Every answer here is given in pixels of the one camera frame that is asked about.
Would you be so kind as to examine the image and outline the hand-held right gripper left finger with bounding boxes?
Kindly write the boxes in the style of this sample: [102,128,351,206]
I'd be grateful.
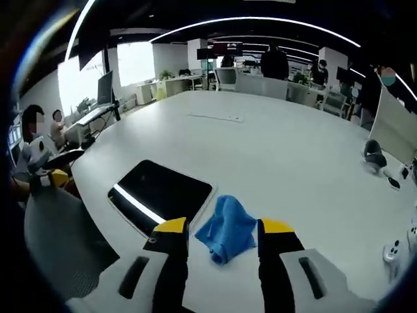
[65,216,190,313]

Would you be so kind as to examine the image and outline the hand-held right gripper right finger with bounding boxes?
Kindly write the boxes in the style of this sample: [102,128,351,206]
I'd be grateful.
[257,217,377,313]

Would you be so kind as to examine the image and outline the blue cleaning cloth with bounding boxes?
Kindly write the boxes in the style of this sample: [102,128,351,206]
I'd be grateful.
[194,194,258,265]

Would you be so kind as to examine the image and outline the black chair seat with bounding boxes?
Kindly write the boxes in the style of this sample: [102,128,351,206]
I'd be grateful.
[42,149,85,170]

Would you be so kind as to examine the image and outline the grey mesh office chair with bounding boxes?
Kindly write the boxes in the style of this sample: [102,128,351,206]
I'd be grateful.
[24,187,121,299]

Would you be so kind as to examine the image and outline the white side desk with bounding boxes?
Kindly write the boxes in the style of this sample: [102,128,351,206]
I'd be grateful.
[73,106,120,127]

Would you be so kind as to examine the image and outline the dark computer monitor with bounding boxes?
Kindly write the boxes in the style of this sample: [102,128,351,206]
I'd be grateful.
[96,70,115,106]

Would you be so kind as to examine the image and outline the dark hanging screen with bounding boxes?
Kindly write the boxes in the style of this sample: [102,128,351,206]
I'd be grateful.
[78,35,108,71]

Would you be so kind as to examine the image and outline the white low cabinet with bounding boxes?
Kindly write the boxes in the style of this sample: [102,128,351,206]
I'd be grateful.
[136,74,203,105]

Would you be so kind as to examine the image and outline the grey black headphones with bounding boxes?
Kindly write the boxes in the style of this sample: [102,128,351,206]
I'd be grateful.
[363,139,388,172]

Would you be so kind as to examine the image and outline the white office chair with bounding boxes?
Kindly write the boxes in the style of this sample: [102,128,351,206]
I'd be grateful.
[322,91,348,115]
[214,67,237,92]

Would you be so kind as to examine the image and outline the white partition board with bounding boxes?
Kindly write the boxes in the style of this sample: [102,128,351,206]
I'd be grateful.
[369,86,417,164]

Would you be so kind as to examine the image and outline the curved ceiling light strip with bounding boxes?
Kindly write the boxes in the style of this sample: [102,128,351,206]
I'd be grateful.
[149,16,361,46]

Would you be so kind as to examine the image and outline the red wall screen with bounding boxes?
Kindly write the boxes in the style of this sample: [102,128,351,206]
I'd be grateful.
[213,41,244,55]

